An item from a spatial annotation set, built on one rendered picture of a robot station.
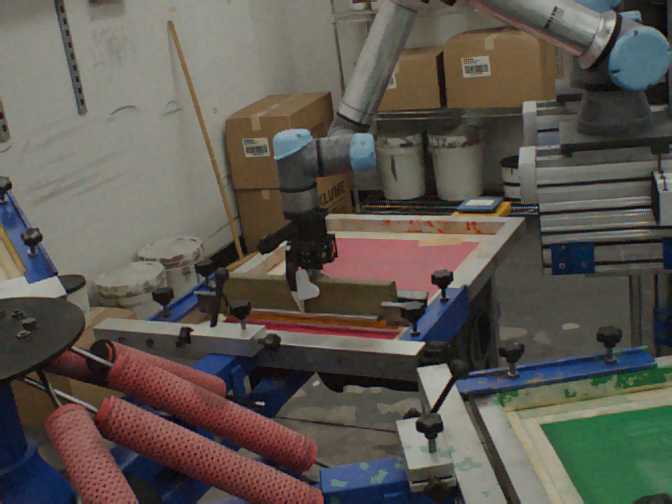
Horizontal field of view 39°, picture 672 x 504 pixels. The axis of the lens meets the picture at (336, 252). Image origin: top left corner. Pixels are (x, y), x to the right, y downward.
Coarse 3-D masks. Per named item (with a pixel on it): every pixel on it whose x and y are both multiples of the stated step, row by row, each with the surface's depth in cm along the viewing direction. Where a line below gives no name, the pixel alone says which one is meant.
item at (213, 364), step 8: (200, 360) 168; (208, 360) 168; (216, 360) 167; (224, 360) 167; (232, 360) 167; (240, 360) 169; (248, 360) 172; (200, 368) 165; (208, 368) 165; (216, 368) 164; (224, 368) 165; (232, 368) 167; (248, 368) 172; (224, 376) 165
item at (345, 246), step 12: (336, 240) 248; (348, 240) 247; (360, 240) 246; (372, 240) 245; (384, 240) 243; (396, 240) 242; (348, 252) 238; (360, 252) 237; (372, 252) 236; (384, 252) 235; (252, 324) 203; (264, 324) 202; (276, 324) 201; (288, 324) 200; (300, 324) 199
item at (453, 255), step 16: (416, 240) 240; (400, 256) 231; (416, 256) 229; (432, 256) 228; (448, 256) 226; (464, 256) 225; (432, 272) 218; (416, 288) 210; (432, 288) 209; (352, 336) 190; (368, 336) 189; (384, 336) 188
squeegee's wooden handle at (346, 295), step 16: (224, 288) 203; (240, 288) 201; (256, 288) 199; (272, 288) 198; (288, 288) 196; (320, 288) 192; (336, 288) 191; (352, 288) 189; (368, 288) 188; (384, 288) 186; (256, 304) 201; (272, 304) 199; (288, 304) 197; (320, 304) 194; (336, 304) 192; (352, 304) 190; (368, 304) 189
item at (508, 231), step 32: (352, 224) 253; (384, 224) 249; (416, 224) 245; (448, 224) 241; (480, 224) 237; (512, 224) 231; (256, 256) 234; (480, 256) 214; (480, 288) 205; (192, 320) 205
